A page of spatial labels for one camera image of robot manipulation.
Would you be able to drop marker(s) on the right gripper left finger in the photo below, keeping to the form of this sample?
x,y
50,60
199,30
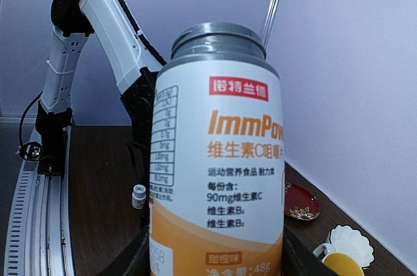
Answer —
x,y
134,259

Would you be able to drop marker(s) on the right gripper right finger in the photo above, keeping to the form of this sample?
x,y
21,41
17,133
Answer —
x,y
297,260

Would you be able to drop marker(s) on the small white bottle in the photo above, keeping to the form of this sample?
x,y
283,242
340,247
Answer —
x,y
139,194

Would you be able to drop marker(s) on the grey lid pill bottle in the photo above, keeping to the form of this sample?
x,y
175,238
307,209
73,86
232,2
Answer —
x,y
217,168

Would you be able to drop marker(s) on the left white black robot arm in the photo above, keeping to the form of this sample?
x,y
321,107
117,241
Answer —
x,y
133,62

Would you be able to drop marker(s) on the patterned mug yellow inside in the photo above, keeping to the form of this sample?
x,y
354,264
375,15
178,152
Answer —
x,y
339,263

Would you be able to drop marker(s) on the white scalloped bowl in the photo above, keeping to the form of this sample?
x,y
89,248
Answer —
x,y
351,242

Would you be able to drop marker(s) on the red patterned plate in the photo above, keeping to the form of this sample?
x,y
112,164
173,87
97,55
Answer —
x,y
300,203

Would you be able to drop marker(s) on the front aluminium rail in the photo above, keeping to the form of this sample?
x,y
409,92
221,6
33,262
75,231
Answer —
x,y
38,236

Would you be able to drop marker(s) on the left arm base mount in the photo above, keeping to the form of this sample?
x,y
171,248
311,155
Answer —
x,y
52,130

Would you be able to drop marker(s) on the left aluminium frame post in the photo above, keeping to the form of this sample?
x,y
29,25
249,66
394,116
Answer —
x,y
269,21

